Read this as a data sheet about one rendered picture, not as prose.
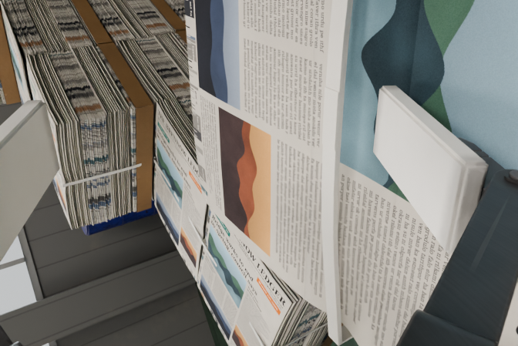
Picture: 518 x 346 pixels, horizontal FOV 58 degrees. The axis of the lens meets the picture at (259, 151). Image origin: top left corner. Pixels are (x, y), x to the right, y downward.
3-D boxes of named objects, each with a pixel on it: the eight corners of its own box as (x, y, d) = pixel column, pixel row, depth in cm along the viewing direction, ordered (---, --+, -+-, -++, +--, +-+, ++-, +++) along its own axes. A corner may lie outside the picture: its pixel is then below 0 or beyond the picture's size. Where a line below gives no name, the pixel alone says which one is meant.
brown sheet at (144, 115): (151, 208, 134) (136, 213, 132) (118, 145, 151) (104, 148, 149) (153, 104, 109) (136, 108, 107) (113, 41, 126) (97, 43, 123)
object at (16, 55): (44, 159, 141) (40, 159, 140) (23, 102, 156) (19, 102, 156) (24, 54, 115) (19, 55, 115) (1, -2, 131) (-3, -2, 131)
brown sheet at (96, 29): (116, 142, 152) (103, 146, 150) (90, 90, 168) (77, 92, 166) (112, 41, 126) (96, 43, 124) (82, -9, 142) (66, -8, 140)
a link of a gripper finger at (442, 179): (464, 164, 12) (492, 162, 12) (378, 85, 19) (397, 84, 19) (446, 256, 14) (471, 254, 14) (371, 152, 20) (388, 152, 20)
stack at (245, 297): (485, 260, 142) (251, 394, 102) (280, 57, 209) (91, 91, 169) (562, 172, 116) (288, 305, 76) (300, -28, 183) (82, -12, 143)
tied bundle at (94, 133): (153, 208, 135) (71, 234, 124) (119, 143, 152) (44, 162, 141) (156, 105, 109) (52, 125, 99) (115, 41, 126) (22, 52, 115)
